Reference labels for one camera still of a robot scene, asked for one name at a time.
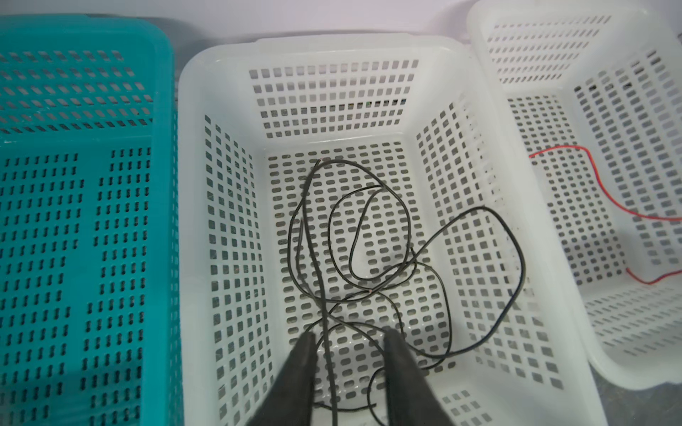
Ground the white plastic basket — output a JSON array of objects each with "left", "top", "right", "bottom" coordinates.
[
  {"left": 467, "top": 1, "right": 681, "bottom": 390},
  {"left": 179, "top": 34, "right": 607, "bottom": 425}
]

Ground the black cable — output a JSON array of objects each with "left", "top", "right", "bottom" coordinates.
[
  {"left": 326, "top": 183, "right": 527, "bottom": 374},
  {"left": 286, "top": 158, "right": 414, "bottom": 426}
]

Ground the right white plastic basket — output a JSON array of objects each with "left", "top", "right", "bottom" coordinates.
[{"left": 467, "top": 1, "right": 681, "bottom": 390}]

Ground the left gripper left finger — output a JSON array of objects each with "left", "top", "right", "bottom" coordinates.
[{"left": 248, "top": 332, "right": 317, "bottom": 426}]

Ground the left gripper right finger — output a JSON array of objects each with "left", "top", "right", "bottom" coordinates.
[{"left": 384, "top": 329, "right": 454, "bottom": 425}]

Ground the red cable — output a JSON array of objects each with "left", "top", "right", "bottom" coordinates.
[{"left": 528, "top": 144, "right": 682, "bottom": 286}]

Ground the middle white plastic basket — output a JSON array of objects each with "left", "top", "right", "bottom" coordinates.
[{"left": 179, "top": 34, "right": 607, "bottom": 425}]

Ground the teal plastic basket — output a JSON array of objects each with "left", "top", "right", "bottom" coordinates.
[{"left": 1, "top": 15, "right": 184, "bottom": 425}]

